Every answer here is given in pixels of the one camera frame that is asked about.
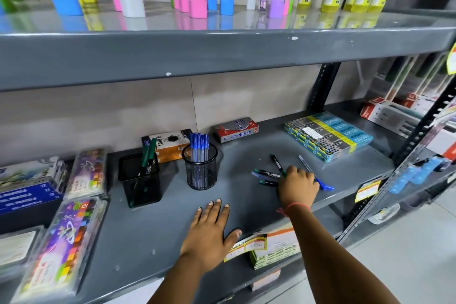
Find person's left hand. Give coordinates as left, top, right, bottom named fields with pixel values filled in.
left=180, top=199, right=243, bottom=262

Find person's right hand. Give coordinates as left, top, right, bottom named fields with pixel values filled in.
left=277, top=165, right=320, bottom=209

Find person's left forearm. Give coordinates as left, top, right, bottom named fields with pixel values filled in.
left=147, top=253, right=229, bottom=304

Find person's right forearm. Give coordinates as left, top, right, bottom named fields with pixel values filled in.
left=284, top=203, right=401, bottom=304

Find red thread wrist band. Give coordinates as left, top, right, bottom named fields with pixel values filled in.
left=276, top=202, right=304, bottom=217

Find clear pen with blue cap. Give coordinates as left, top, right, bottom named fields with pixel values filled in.
left=298, top=155, right=335, bottom=191

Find stack of green notepads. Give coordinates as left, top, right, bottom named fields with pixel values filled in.
left=224, top=223, right=302, bottom=271

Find round black mesh pen holder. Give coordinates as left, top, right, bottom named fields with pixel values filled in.
left=182, top=143, right=219, bottom=191

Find square black mesh pen holder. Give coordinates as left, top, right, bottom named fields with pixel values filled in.
left=118, top=153, right=163, bottom=209

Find bunch of blue pens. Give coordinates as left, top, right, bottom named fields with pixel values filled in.
left=188, top=132, right=211, bottom=187

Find stack of teal pencil packs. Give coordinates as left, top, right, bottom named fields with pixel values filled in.
left=284, top=112, right=373, bottom=164

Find orange and black box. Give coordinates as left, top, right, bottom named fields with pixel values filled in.
left=141, top=130, right=192, bottom=164

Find red and grey box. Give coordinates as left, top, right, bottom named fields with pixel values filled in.
left=213, top=117, right=260, bottom=143

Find yellow price label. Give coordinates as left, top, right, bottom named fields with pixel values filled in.
left=355, top=179, right=382, bottom=203

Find small colour pen pack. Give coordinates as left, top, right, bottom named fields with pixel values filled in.
left=63, top=148, right=108, bottom=202

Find slotted metal side rack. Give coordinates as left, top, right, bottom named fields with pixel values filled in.
left=337, top=79, right=456, bottom=245

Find red and white boxes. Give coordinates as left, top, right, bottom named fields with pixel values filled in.
left=359, top=93, right=437, bottom=138

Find blue packaged items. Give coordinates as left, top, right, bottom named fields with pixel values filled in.
left=388, top=156, right=444, bottom=195

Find large colour pen pack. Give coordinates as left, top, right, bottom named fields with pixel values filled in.
left=10, top=196, right=108, bottom=304

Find grey metal shelf rack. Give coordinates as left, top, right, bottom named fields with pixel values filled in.
left=0, top=0, right=456, bottom=304

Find clear hanging packets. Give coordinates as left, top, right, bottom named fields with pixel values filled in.
left=369, top=52, right=450, bottom=101

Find stack of blue pastel boxes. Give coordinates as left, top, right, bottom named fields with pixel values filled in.
left=0, top=157, right=67, bottom=233

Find white plastic packet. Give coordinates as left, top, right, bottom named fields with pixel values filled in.
left=0, top=225, right=45, bottom=277

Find yellow hanging tag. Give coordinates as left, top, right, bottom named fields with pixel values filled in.
left=446, top=42, right=456, bottom=76

